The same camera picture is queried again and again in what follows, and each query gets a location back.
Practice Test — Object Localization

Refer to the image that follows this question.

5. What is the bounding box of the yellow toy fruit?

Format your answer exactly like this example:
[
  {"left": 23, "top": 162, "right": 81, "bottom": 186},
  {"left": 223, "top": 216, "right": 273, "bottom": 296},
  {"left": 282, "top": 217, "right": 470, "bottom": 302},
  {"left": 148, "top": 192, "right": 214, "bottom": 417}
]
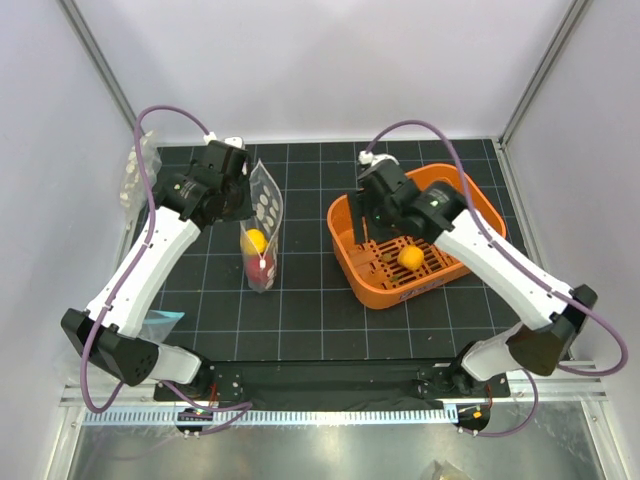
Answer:
[
  {"left": 240, "top": 229, "right": 269, "bottom": 255},
  {"left": 397, "top": 245, "right": 425, "bottom": 271}
]

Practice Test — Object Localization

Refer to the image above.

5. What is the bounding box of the orange plastic basket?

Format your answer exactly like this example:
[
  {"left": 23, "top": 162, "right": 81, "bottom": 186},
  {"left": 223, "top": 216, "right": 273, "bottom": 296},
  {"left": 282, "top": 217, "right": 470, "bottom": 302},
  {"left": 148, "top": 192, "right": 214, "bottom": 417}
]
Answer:
[{"left": 327, "top": 163, "right": 506, "bottom": 310}]

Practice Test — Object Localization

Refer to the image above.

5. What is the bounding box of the clear polka dot zip bag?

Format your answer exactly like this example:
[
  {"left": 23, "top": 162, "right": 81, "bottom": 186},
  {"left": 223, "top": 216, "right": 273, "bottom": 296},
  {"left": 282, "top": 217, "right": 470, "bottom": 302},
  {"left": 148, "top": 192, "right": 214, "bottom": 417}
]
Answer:
[{"left": 240, "top": 160, "right": 284, "bottom": 293}]

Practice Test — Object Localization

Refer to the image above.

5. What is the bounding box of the red toy strawberry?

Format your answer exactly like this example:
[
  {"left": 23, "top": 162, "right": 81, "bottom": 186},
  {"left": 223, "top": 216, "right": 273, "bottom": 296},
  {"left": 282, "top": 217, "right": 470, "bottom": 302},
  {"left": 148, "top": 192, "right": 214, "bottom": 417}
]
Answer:
[{"left": 245, "top": 255, "right": 276, "bottom": 283}]

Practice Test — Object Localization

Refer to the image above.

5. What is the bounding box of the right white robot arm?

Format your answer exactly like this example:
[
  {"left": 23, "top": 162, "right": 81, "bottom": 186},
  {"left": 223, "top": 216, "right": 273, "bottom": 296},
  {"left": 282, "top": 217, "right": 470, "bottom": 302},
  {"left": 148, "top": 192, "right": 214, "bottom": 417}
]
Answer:
[{"left": 348, "top": 158, "right": 598, "bottom": 396}]

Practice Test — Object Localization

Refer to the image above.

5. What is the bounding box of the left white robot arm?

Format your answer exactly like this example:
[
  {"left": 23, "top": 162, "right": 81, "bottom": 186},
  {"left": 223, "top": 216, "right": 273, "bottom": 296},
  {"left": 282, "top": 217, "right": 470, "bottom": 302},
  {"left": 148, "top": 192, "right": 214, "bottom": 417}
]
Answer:
[{"left": 61, "top": 137, "right": 253, "bottom": 400}]

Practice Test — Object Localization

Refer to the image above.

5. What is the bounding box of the spare polka dot bag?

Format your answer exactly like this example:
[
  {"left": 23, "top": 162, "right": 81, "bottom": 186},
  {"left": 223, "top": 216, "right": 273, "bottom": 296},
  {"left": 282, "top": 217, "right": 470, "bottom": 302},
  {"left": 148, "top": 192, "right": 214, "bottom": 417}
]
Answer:
[{"left": 119, "top": 130, "right": 162, "bottom": 222}]

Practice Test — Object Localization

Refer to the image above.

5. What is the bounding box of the crumpled clear blue-zip bag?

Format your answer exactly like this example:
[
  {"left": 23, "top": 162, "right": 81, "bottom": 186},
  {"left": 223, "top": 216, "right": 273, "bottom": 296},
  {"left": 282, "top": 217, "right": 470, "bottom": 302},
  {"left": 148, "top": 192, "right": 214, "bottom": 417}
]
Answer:
[{"left": 53, "top": 308, "right": 186, "bottom": 391}]

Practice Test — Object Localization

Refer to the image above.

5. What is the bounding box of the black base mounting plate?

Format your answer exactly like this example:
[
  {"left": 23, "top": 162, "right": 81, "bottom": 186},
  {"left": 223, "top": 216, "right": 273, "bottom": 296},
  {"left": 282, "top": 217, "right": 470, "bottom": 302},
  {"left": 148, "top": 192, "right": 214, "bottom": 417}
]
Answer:
[{"left": 175, "top": 359, "right": 509, "bottom": 410}]

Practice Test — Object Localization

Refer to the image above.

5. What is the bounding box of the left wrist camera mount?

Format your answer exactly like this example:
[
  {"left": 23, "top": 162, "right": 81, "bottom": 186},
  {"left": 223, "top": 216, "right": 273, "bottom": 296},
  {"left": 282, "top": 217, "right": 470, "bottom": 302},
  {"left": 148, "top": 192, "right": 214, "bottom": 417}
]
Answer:
[{"left": 203, "top": 131, "right": 246, "bottom": 150}]

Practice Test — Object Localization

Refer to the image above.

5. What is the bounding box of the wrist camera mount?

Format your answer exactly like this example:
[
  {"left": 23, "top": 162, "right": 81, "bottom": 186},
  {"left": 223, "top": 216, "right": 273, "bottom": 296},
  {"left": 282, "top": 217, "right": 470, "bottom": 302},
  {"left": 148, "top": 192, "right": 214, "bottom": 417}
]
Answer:
[
  {"left": 357, "top": 150, "right": 399, "bottom": 170},
  {"left": 203, "top": 131, "right": 246, "bottom": 150}
]

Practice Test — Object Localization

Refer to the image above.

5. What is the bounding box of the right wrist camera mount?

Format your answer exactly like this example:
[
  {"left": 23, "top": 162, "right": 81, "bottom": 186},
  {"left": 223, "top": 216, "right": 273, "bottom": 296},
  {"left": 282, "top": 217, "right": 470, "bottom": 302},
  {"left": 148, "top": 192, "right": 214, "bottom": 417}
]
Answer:
[{"left": 357, "top": 150, "right": 399, "bottom": 170}]

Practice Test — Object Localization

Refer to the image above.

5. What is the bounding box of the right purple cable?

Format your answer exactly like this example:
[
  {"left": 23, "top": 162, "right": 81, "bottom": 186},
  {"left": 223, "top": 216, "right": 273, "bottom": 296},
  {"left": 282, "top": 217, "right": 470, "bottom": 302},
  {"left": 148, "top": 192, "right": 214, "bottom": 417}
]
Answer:
[{"left": 367, "top": 119, "right": 629, "bottom": 436}]

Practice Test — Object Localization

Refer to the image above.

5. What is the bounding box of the purple cable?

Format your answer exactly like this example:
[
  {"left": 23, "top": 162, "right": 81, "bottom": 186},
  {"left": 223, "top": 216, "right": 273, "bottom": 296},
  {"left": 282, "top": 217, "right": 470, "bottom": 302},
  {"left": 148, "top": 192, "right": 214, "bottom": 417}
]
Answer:
[
  {"left": 79, "top": 104, "right": 256, "bottom": 436},
  {"left": 367, "top": 119, "right": 629, "bottom": 436}
]

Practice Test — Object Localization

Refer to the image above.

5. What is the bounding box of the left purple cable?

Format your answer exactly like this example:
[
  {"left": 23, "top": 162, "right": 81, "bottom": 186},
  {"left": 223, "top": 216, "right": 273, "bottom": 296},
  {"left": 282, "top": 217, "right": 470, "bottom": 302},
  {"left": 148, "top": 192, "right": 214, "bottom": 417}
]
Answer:
[{"left": 79, "top": 104, "right": 256, "bottom": 436}]

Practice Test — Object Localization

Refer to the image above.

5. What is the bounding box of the white slotted cable duct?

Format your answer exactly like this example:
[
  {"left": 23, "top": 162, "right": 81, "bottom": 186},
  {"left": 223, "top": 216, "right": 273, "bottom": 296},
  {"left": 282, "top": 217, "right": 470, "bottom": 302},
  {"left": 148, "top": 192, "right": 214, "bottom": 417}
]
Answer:
[{"left": 83, "top": 404, "right": 458, "bottom": 427}]

